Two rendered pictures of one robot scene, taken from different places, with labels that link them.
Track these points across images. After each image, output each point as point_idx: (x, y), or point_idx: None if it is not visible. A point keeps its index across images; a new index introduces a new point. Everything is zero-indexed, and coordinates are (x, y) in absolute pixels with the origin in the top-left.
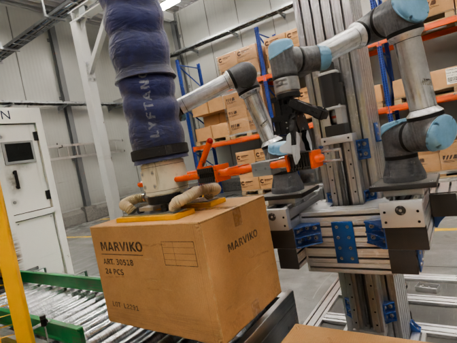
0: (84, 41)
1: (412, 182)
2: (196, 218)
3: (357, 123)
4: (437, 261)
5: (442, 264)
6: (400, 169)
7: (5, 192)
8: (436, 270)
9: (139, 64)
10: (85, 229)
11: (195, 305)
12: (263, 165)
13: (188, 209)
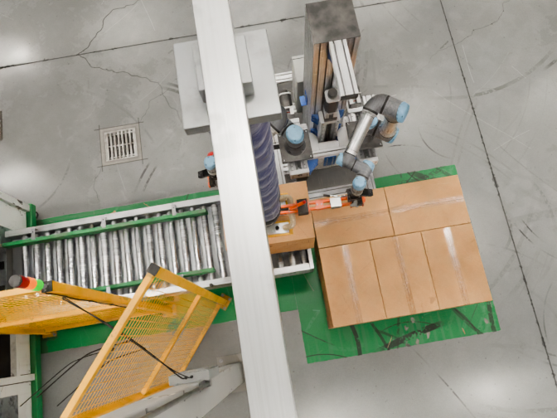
0: None
1: (371, 144)
2: (304, 230)
3: (339, 104)
4: (299, 7)
5: (304, 12)
6: (366, 139)
7: None
8: (303, 24)
9: (273, 205)
10: None
11: (302, 246)
12: (338, 206)
13: (288, 221)
